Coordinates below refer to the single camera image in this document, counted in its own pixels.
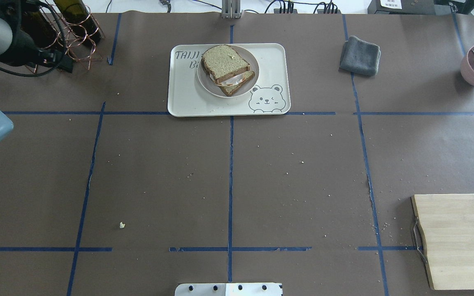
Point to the grey folded cloth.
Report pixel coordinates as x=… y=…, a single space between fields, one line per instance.
x=360 y=57

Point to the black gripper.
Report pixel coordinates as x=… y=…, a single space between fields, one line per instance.
x=24 y=49

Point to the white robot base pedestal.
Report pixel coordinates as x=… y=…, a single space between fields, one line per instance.
x=229 y=289

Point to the bread slice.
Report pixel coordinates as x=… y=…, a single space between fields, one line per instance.
x=222 y=62
x=230 y=88

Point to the wooden cutting board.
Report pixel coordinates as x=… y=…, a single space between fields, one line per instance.
x=446 y=226

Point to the dark green wine bottle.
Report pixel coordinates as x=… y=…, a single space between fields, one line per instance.
x=44 y=35

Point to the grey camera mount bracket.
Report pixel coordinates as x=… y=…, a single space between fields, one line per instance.
x=231 y=9

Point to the copper wire bottle rack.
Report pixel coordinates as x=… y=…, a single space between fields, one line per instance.
x=72 y=45

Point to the cream bear serving tray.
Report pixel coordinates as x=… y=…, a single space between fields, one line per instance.
x=270 y=94

